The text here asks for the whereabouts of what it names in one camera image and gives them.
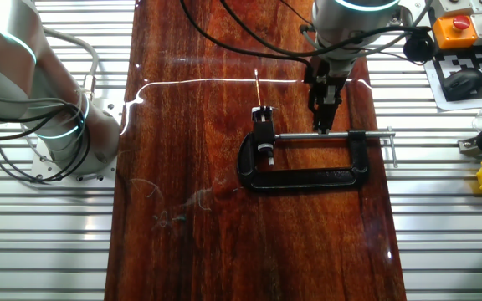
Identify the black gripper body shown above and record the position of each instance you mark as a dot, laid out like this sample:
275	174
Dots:
329	69

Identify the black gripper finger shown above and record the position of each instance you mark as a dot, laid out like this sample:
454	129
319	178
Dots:
319	113
330	110

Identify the thin metal pin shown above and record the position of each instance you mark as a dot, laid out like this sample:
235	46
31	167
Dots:
258	90

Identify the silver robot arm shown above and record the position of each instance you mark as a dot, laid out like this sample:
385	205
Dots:
6	62

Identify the black pencil sharpener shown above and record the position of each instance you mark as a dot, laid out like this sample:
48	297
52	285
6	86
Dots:
263	134

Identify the black metal C-clamp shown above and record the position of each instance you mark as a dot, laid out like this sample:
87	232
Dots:
308	179

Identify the orange emergency stop box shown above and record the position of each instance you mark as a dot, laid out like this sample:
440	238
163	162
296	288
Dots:
450	37

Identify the fiducial marker paper sheet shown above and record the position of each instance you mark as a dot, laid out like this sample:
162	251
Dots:
458	62

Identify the black computer mouse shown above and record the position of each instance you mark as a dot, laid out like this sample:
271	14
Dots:
463	83

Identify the glossy wood grain board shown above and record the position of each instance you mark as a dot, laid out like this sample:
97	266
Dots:
224	251

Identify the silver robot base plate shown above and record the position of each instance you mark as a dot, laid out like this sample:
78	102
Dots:
109	115

